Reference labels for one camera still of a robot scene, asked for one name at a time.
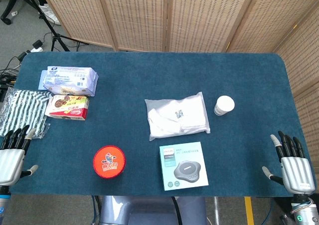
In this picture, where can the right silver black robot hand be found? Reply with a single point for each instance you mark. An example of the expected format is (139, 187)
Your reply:
(296, 172)

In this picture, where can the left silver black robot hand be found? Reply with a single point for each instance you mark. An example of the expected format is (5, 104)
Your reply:
(10, 165)

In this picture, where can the white paper cup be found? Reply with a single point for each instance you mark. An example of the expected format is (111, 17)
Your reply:
(224, 103)

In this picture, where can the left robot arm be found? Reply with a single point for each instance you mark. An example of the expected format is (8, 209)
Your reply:
(3, 205)

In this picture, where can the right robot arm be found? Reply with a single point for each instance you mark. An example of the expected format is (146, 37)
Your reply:
(304, 212)

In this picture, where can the striped garment in clear bag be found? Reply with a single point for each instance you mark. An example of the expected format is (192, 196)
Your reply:
(22, 110)

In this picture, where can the white plastic bag package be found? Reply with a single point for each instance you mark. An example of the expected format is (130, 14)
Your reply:
(174, 125)

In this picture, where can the red green cookie box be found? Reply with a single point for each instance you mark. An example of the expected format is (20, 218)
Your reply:
(68, 107)

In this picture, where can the orange lidded food tub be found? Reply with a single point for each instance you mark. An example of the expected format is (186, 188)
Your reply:
(109, 161)

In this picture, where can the pale blue tissue pack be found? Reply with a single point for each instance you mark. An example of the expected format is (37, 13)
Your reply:
(69, 79)

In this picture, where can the teal Philips speaker box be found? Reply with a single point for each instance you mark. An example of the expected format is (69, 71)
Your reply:
(184, 167)

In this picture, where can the black tripod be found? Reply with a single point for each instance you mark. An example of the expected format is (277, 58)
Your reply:
(55, 33)

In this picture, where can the blue table mat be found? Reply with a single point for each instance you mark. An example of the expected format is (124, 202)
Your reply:
(129, 80)

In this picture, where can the grey robot torso base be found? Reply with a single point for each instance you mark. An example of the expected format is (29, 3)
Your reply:
(149, 211)

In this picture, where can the black office chair base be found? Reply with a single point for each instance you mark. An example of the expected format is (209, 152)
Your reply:
(7, 16)

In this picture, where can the white shoe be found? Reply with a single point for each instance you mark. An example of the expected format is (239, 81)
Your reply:
(51, 14)

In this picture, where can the wicker folding screen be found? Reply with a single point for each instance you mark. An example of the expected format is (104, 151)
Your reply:
(139, 15)

